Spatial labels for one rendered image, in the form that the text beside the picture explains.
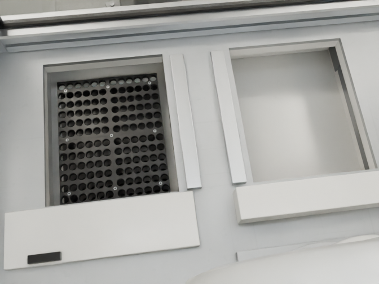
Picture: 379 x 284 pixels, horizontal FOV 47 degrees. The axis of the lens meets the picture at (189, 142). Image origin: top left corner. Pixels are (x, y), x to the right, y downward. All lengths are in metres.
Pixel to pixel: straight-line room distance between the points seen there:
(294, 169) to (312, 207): 0.19
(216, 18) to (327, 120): 0.30
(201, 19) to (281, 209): 0.33
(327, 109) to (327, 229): 0.29
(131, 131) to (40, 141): 0.15
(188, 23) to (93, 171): 0.29
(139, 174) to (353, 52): 0.43
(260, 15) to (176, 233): 0.38
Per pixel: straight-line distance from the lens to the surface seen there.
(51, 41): 0.78
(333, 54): 0.93
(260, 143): 0.84
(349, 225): 0.71
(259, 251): 0.66
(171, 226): 0.65
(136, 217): 0.65
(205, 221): 0.66
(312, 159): 0.85
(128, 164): 0.74
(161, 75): 0.87
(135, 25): 0.75
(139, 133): 0.75
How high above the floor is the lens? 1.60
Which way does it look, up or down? 69 degrees down
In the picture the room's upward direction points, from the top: 6 degrees clockwise
